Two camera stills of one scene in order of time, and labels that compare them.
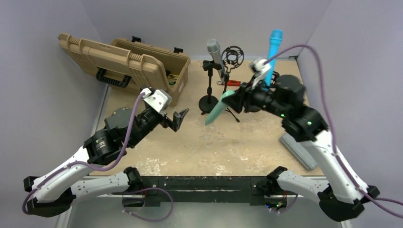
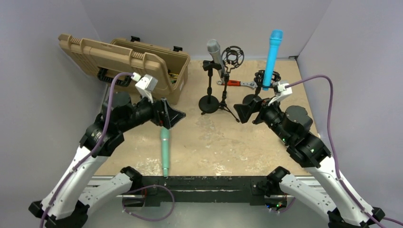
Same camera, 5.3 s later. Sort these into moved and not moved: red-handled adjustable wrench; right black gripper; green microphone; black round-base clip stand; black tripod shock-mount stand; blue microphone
Moved: green microphone; right black gripper
Not moved: blue microphone; black round-base clip stand; black tripod shock-mount stand; red-handled adjustable wrench
